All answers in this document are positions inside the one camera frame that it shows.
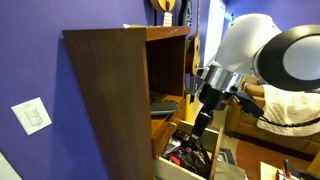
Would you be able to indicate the wooden drawer with white sides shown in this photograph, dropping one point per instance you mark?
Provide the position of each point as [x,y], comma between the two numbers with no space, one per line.
[208,137]

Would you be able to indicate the white whiteboard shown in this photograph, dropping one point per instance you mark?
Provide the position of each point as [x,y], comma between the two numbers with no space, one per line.
[213,26]

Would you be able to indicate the cream knitted blanket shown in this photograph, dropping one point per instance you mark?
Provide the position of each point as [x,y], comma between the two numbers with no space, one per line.
[290,110]

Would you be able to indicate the brown leather sofa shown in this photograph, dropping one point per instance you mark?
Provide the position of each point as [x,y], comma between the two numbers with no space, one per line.
[240,124]

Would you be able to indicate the white paper sheet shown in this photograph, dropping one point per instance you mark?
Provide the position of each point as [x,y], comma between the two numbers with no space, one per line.
[133,25]

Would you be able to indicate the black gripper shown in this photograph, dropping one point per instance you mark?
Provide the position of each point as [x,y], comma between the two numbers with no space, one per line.
[215,96]

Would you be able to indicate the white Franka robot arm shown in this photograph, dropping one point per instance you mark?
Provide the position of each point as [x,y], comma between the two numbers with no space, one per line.
[243,43]

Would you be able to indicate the white wall light switch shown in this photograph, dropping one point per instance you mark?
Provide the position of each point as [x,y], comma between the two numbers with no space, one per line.
[31,116]

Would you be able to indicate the brown wooden cabinet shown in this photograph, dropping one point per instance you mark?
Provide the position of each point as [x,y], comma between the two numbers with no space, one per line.
[113,100]

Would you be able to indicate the light wooden table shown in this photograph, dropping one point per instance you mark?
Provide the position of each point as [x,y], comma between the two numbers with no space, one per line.
[267,170]

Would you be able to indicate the small wooden ukulele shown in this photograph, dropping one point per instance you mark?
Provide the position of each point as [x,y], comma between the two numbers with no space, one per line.
[163,4]

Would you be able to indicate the brown acoustic guitar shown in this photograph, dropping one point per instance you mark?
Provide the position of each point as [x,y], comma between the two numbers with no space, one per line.
[192,53]

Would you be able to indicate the small white box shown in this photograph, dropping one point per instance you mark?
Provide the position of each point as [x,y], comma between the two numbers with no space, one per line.
[167,19]

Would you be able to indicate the red and black tool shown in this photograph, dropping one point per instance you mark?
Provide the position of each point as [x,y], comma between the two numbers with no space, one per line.
[286,169]

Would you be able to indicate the small red item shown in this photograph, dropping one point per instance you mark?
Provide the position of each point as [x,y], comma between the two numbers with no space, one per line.
[174,160]

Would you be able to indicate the white panel corner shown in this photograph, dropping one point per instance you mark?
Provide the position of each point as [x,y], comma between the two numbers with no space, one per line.
[6,168]

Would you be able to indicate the gray patterned rug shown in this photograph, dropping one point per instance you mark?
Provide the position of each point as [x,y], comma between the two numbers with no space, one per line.
[230,168]

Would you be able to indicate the yellow pole with black base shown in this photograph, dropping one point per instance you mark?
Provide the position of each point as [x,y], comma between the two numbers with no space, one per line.
[188,107]

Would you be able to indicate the dark grey cloth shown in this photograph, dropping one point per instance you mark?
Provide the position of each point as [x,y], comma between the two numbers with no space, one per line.
[163,107]

